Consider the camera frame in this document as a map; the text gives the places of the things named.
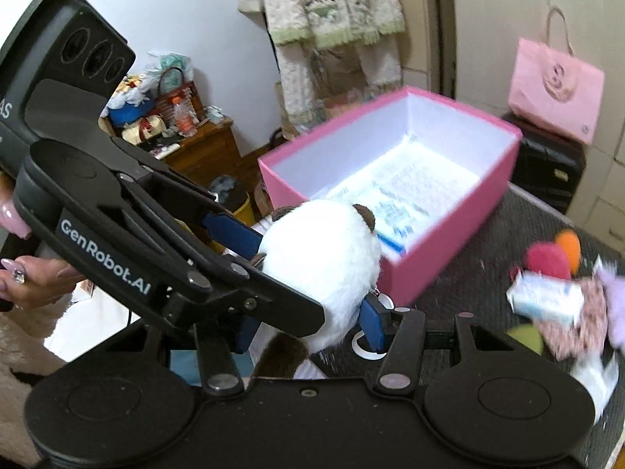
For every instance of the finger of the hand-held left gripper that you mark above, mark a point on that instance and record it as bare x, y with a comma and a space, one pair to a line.
229, 234
288, 303

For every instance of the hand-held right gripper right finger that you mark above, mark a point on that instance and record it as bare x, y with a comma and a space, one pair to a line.
373, 325

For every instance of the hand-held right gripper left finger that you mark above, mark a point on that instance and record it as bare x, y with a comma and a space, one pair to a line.
246, 334

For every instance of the white plush toy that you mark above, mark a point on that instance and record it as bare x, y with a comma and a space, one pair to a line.
317, 254

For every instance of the pink cardboard box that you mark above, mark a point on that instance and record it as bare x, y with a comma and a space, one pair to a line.
454, 224

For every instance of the pink fluffy pompom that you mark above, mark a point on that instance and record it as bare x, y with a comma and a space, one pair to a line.
544, 259

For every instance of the orange ball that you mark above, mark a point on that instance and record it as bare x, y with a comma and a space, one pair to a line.
569, 249

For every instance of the green soft toy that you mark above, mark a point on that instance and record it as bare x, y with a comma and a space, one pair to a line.
525, 339

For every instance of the white soft toy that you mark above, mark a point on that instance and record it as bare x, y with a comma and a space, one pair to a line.
593, 381

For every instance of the person's left hand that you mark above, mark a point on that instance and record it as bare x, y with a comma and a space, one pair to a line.
39, 278

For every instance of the yellow bin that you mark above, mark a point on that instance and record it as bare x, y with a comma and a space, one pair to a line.
239, 205

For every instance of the wooden cabinet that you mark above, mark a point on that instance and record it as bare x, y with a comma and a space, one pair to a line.
205, 151

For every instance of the white plastic bag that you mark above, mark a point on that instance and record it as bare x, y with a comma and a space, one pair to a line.
168, 63

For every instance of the orange drink bottle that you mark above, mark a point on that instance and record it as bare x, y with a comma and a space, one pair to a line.
183, 117

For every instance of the woven basket bag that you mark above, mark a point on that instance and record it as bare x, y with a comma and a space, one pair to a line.
188, 100

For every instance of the printed paper sheet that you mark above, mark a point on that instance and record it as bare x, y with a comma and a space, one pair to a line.
415, 190

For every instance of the small white carton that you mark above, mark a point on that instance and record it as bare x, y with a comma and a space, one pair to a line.
544, 298

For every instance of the pink speckled plush toy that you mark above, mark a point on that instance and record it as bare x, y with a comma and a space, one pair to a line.
581, 337

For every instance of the brown fuzzy blanket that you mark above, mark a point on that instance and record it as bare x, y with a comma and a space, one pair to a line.
24, 366

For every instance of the black suitcase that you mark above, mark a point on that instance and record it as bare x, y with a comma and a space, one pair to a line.
547, 171

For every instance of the purple plush toy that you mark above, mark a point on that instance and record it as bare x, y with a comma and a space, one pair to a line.
615, 303

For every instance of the cream fleece garment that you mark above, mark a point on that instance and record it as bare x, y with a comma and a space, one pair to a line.
332, 5

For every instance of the pink tote bag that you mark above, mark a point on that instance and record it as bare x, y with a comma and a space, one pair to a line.
551, 88

